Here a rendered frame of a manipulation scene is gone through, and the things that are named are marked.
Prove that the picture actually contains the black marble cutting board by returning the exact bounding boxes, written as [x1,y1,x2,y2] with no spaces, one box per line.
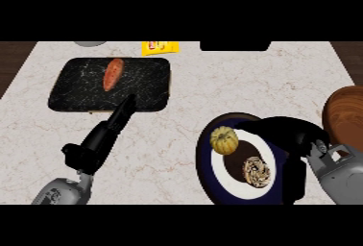
[48,57,172,113]

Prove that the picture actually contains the blue and white plate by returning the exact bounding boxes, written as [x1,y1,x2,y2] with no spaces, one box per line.
[195,111,291,206]

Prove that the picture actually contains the black appliance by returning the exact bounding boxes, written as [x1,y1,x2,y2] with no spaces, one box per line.
[200,40,274,52]

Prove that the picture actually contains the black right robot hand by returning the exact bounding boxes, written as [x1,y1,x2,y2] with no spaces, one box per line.
[235,115,333,205]

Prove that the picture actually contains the yellow packet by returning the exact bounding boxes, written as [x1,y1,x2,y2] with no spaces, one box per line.
[142,40,181,57]

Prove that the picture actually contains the grey round object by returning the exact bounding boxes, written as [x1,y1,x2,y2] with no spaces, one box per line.
[73,40,108,48]

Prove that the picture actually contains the yellow squash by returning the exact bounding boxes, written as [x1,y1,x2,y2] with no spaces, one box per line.
[209,125,241,156]

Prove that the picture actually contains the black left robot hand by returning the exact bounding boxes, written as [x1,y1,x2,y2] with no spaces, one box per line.
[61,93,139,176]

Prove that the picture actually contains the brown wooden bowl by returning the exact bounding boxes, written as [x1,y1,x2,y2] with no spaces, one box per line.
[321,85,363,149]

